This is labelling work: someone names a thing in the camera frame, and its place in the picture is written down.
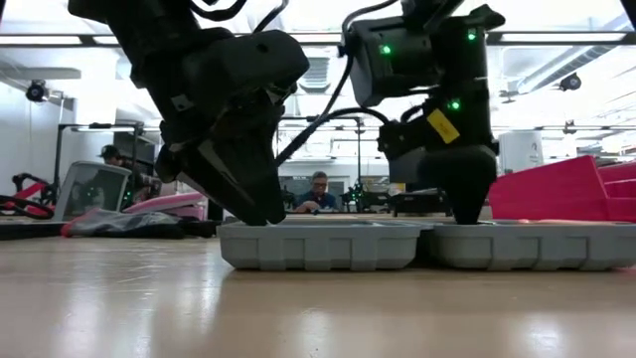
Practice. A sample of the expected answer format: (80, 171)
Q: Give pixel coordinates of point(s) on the background robot station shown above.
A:
(367, 199)

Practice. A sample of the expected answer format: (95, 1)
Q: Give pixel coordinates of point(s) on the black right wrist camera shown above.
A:
(392, 59)

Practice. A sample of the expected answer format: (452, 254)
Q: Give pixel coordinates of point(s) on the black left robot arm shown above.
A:
(124, 30)

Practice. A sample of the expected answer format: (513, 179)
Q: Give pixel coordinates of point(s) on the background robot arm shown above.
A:
(30, 194)

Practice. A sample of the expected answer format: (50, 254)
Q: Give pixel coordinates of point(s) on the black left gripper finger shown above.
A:
(277, 199)
(233, 184)

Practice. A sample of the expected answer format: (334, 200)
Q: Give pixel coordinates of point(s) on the grey work glove black fingers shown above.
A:
(124, 224)

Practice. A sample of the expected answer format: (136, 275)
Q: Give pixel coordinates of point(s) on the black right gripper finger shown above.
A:
(464, 194)

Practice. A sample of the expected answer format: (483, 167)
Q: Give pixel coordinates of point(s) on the red plastic bin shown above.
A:
(546, 194)

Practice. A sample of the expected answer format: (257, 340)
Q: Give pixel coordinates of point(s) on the black pole stand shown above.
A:
(359, 169)

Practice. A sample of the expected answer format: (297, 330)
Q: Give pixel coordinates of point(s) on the white column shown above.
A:
(519, 151)

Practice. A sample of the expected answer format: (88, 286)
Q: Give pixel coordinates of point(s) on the grey plastic tool case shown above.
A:
(323, 246)

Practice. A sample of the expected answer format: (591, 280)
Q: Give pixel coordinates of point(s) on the black ceiling spot lamp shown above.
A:
(570, 82)
(37, 90)

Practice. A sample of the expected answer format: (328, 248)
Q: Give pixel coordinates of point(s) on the pink flat box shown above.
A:
(169, 203)

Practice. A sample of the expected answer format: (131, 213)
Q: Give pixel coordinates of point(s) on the black metal stand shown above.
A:
(58, 149)

